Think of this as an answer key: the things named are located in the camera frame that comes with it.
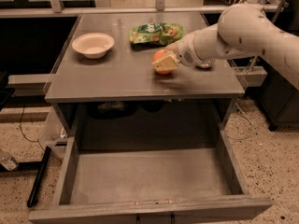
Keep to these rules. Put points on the grey counter cabinet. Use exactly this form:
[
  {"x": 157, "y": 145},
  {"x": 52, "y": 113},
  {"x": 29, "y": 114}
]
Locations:
[{"x": 124, "y": 78}]

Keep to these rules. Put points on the gold aluminium can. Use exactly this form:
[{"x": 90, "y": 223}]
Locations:
[{"x": 206, "y": 64}]

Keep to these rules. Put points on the orange fruit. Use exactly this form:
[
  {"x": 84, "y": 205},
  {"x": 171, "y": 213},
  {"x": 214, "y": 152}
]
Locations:
[{"x": 158, "y": 54}]

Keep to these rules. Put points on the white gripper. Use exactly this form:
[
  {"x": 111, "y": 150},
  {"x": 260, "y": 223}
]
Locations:
[{"x": 184, "y": 52}]

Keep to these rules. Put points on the green chip bag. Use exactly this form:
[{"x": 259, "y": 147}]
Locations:
[{"x": 160, "y": 33}]

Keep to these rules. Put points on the black bar on floor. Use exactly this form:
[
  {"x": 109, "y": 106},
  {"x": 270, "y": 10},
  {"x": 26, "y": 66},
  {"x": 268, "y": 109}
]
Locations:
[{"x": 32, "y": 200}]

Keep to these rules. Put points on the white paper bowl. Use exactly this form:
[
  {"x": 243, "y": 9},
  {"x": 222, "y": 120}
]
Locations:
[{"x": 93, "y": 45}]

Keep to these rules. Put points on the open grey top drawer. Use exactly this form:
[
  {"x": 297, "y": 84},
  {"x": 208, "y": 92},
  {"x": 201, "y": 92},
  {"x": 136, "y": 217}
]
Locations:
[{"x": 175, "y": 166}]

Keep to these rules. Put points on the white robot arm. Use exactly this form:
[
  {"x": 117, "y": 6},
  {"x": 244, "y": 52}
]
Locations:
[{"x": 242, "y": 30}]

